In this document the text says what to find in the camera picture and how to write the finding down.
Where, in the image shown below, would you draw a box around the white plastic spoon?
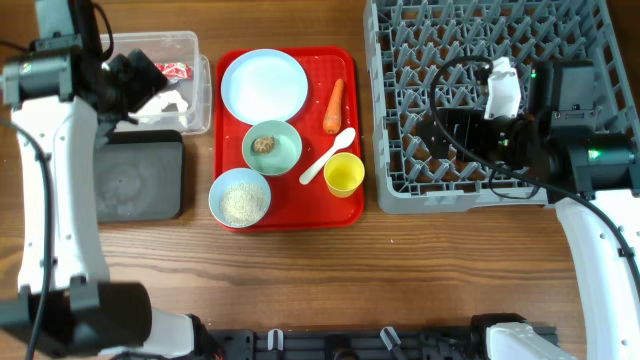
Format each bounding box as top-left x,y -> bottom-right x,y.
299,127 -> 356,185

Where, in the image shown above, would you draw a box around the yellow plastic cup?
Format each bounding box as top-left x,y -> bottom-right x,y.
323,152 -> 365,198

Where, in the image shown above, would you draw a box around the brown mushroom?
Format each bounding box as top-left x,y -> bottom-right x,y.
252,136 -> 276,154

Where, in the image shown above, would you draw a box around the green bowl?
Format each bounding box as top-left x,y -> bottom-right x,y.
241,120 -> 302,176

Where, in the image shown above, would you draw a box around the light blue small bowl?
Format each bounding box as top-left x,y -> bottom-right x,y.
209,168 -> 271,229

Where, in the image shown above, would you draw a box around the white rice grains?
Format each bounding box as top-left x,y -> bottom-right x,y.
220,182 -> 268,227

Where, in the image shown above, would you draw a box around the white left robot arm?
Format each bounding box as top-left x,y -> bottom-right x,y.
1,1 -> 215,359

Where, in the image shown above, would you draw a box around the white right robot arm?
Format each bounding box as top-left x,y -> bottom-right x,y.
421,55 -> 639,359

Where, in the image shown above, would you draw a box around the clear plastic waste bin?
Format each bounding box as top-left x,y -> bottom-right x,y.
101,31 -> 212,135

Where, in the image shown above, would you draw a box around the black waste tray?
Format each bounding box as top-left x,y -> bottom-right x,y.
94,130 -> 185,223

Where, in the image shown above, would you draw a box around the grey dishwasher rack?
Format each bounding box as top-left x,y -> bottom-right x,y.
363,0 -> 639,214

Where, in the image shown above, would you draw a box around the crumpled white tissue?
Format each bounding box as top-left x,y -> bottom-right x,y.
135,90 -> 189,116

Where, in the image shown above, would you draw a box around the red snack wrapper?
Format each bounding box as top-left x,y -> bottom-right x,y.
155,62 -> 193,81

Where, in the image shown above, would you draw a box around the light blue plate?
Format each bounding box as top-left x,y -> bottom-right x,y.
220,49 -> 309,125

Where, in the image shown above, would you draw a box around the orange carrot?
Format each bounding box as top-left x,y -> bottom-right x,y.
322,78 -> 344,135

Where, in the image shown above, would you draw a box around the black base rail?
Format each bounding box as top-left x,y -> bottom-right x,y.
210,327 -> 488,360

